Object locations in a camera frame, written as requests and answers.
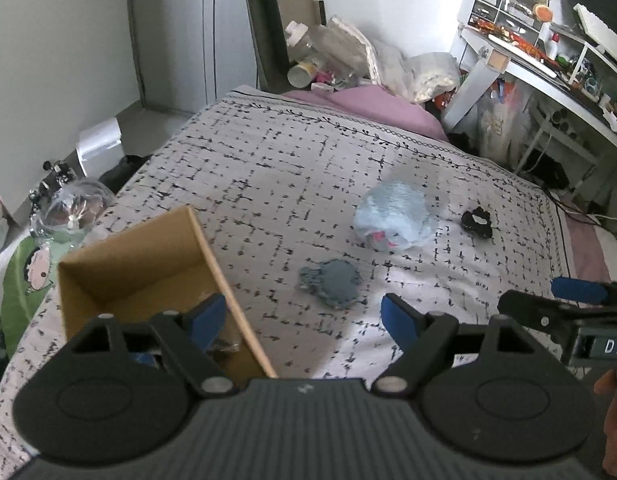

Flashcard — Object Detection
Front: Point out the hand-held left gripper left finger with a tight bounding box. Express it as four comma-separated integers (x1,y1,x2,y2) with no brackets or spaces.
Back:
68,294,239,396

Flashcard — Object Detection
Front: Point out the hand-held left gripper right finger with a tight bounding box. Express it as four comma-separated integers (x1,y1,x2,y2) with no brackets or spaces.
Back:
373,294,534,393

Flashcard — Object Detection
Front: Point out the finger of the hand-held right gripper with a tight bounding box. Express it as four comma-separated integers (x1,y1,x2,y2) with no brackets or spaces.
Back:
551,276,617,306
497,289,575,332

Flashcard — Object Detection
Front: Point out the grey fuzzy cloth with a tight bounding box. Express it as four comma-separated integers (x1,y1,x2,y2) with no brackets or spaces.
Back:
298,259,363,309

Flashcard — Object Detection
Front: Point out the brown cardboard box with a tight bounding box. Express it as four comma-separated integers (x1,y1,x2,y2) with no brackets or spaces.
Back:
57,206,278,380

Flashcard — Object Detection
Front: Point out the small black plush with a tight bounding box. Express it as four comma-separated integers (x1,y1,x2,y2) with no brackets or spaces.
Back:
461,206,493,238

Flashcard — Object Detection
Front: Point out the white black-patterned bedspread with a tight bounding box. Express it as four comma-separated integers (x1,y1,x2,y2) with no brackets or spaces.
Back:
0,87,572,466

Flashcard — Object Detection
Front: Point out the dark bag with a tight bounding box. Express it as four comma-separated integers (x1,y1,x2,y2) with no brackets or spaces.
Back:
98,155,150,192

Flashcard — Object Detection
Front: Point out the clear plastic bag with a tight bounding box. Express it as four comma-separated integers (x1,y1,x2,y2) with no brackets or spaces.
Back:
31,180,117,242

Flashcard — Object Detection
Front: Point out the white tote bag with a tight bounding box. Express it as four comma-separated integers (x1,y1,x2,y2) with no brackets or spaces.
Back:
476,95,520,162

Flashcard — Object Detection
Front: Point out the green cartoon print bag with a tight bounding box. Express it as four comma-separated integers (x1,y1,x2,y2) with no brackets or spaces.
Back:
1,237,60,356

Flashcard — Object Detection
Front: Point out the white box appliance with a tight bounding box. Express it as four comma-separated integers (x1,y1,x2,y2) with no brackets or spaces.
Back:
76,117,124,176

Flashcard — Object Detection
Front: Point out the black tripod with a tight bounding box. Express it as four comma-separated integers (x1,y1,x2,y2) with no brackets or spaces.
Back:
28,159,78,221

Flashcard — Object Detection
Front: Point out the white desk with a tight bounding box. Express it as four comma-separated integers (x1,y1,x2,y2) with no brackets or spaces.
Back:
441,25,617,186

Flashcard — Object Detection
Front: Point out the white crumpled plastic bag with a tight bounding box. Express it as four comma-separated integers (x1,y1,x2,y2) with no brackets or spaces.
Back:
406,52,462,104

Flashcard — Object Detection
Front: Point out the white keyboard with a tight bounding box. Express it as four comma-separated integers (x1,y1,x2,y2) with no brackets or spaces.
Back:
573,4,617,64

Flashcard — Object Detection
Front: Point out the paper cup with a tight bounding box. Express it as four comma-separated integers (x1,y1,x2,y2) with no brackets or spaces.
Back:
287,62,317,89

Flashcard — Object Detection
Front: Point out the red paper decoration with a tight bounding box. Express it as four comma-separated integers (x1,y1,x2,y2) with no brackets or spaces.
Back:
469,17,545,57

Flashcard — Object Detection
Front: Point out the clear bag of white sheets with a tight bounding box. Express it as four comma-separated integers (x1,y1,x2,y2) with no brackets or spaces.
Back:
329,16,380,84

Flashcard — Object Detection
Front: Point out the large clear plastic bottle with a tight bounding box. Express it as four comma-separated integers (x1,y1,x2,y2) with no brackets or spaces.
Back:
284,21,335,68

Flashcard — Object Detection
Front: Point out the grey drawer organizer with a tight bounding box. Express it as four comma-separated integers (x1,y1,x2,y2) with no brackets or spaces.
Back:
467,0,549,36

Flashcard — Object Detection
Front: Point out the folded dark table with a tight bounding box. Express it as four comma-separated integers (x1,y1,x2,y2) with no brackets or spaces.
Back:
241,0,327,93

